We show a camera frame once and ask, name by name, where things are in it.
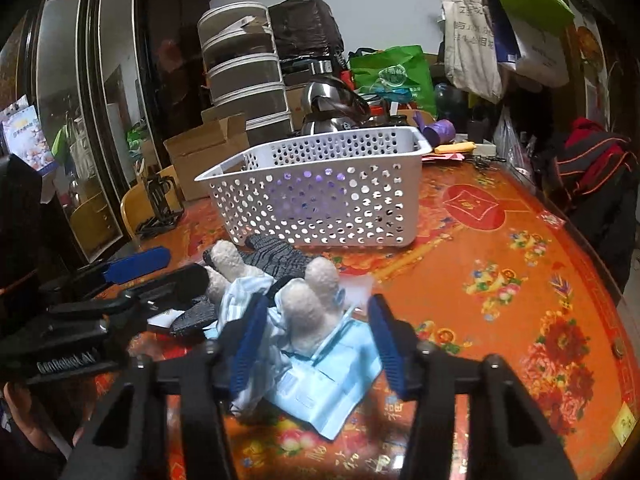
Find black phone stand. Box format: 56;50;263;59
134;174;184;240

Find grey white drawer tower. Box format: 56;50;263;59
198;1;294;145

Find dark grey striped gloves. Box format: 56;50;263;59
169;234;312;337

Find green shopping bag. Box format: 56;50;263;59
349;46;437;115

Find light blue mask packet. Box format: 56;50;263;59
266;318;382;440

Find red floral tablecloth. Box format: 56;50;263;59
141;162;639;479

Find black bag atop drawers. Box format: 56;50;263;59
268;0;344;58

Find red black striped jacket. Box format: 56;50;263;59
553;117;639;207

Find yellow wooden chair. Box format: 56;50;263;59
120;166;183;243

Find white blue hanging bag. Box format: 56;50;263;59
495;13;570;88

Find dark glass door cabinet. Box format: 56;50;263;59
16;0;210;264

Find beige canvas tote bag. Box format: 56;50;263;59
442;0;503;104

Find stainless steel kettle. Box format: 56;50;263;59
300;75;371;136

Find brown cardboard box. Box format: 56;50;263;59
164;114;250;202

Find white perforated plastic basket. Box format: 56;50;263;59
195;126;433;247

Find purple plastic cup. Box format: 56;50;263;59
413;110;456;148

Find purple sanitary pad package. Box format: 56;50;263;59
265;168;349;221

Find light blue fuzzy socks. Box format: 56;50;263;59
204;238;352;418

